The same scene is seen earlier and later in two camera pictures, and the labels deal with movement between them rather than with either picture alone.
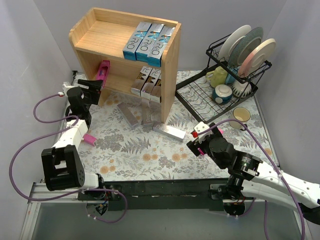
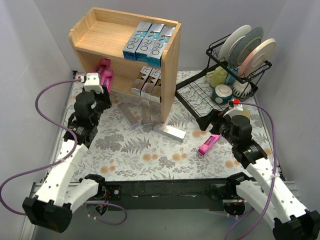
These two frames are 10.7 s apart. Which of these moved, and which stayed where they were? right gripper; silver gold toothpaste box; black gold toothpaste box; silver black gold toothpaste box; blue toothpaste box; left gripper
Moved: right gripper; left gripper
Stayed: silver gold toothpaste box; silver black gold toothpaste box; blue toothpaste box; black gold toothpaste box
